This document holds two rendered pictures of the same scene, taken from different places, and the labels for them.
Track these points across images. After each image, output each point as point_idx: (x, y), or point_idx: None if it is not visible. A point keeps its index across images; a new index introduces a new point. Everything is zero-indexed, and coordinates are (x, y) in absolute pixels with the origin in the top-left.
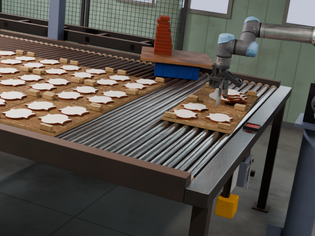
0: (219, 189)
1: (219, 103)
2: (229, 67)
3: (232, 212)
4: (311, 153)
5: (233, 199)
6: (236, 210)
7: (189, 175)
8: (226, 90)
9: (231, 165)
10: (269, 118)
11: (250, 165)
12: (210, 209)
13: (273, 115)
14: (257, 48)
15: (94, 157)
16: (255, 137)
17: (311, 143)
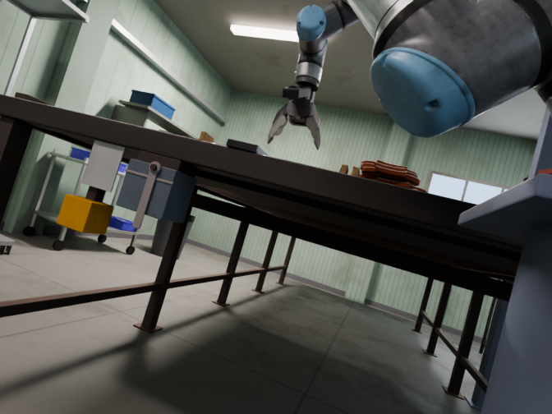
0: (16, 114)
1: (269, 135)
2: (302, 79)
3: (60, 210)
4: (495, 360)
5: (80, 197)
6: (80, 228)
7: (22, 94)
8: (308, 126)
9: (62, 109)
10: (375, 187)
11: (148, 175)
12: (3, 134)
13: (446, 210)
14: (301, 11)
15: None
16: (209, 149)
17: (508, 306)
